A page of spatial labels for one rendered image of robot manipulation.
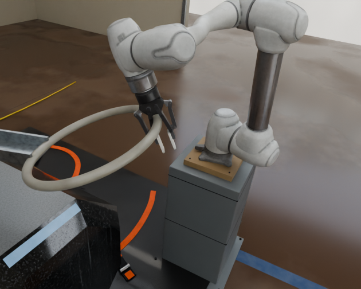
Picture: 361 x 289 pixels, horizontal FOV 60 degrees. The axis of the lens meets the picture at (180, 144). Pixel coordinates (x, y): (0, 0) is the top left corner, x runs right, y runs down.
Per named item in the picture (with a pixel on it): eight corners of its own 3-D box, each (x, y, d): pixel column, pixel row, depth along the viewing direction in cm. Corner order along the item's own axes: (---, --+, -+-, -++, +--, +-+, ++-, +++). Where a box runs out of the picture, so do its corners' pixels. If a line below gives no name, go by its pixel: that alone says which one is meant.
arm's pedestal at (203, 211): (183, 213, 247) (194, 127, 203) (243, 239, 231) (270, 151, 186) (150, 261, 209) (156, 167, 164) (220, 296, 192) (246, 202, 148)
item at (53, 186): (-8, 202, 93) (-14, 194, 91) (69, 123, 133) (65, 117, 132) (140, 182, 78) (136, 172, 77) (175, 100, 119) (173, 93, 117)
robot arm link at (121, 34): (115, 78, 97) (140, 79, 87) (93, 28, 89) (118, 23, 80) (141, 64, 102) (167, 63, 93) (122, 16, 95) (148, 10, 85)
